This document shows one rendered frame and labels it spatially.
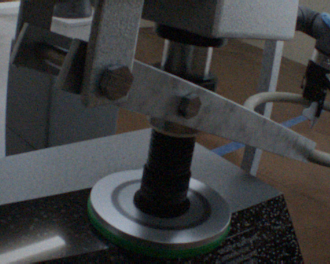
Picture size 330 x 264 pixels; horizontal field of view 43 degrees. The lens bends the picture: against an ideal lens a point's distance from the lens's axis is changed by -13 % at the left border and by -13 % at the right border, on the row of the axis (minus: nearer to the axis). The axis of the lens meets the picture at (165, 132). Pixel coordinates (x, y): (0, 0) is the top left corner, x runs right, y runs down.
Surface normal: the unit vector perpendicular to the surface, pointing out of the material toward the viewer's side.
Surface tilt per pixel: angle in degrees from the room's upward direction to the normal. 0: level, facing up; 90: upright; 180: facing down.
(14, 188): 0
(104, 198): 0
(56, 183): 0
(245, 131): 90
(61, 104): 90
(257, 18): 90
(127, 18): 90
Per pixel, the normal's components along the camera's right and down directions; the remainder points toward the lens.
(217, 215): 0.15, -0.92
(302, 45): -0.66, 0.18
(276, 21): 0.71, 0.36
